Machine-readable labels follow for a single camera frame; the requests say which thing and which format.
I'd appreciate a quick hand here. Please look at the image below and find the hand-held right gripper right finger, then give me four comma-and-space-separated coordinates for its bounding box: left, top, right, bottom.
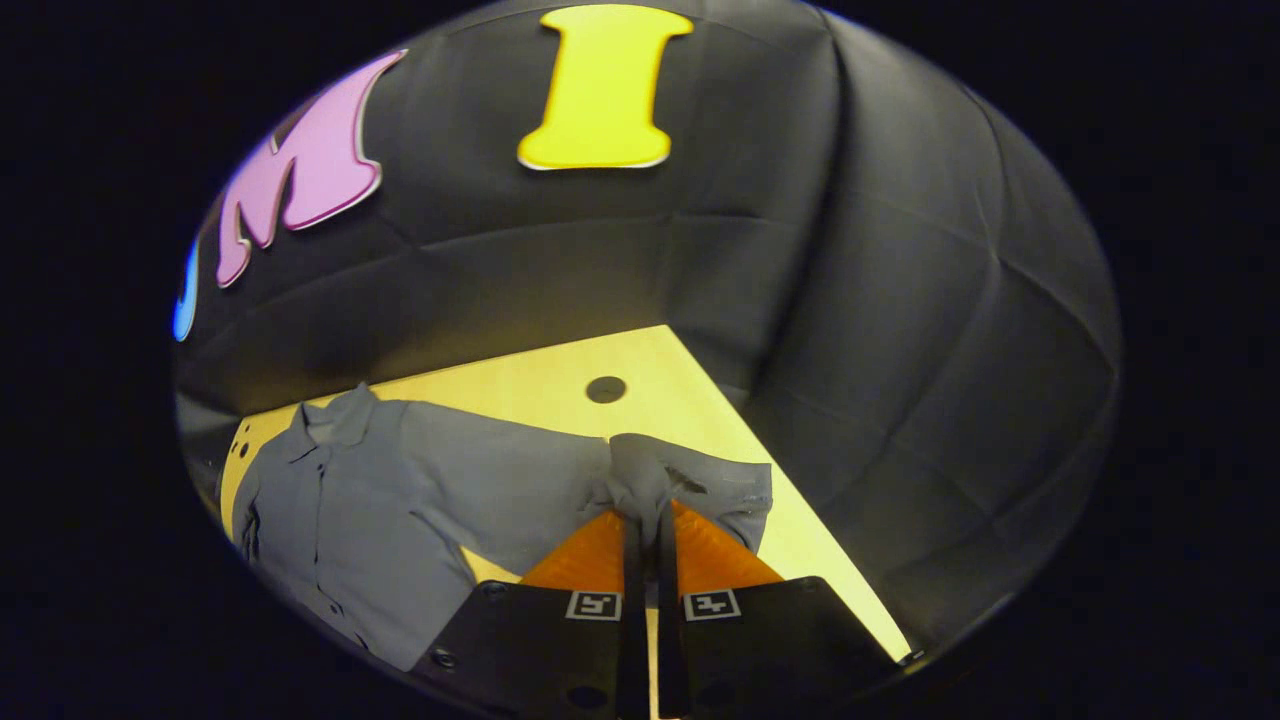
655, 500, 901, 720

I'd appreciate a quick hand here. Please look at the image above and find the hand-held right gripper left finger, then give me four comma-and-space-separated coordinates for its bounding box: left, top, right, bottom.
408, 508, 651, 720

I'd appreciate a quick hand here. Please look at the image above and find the grey button-up shirt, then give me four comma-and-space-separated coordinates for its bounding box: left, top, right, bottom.
232, 383, 774, 673

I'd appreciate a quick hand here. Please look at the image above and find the black backdrop cloth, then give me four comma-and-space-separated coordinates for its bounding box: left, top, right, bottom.
172, 0, 1123, 651

